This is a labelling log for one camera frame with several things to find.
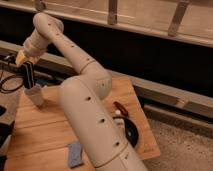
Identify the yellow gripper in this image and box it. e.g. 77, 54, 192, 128
15, 50, 36, 89

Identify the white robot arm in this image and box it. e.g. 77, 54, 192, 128
16, 12, 148, 171

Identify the white ceramic cup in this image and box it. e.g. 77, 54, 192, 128
24, 84, 44, 106

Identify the black object at left edge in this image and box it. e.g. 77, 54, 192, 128
0, 105, 14, 171

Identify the wooden board table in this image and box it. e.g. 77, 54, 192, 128
4, 76, 160, 171

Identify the blue sponge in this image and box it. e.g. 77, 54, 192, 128
68, 141, 83, 169

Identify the white bottle in pan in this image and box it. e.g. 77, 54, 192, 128
114, 110, 124, 126

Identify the black round pan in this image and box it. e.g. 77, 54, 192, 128
124, 118, 139, 147

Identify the black coiled cable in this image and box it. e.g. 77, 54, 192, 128
0, 73, 26, 95

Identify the red brown handle tool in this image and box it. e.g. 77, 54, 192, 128
113, 101, 129, 117

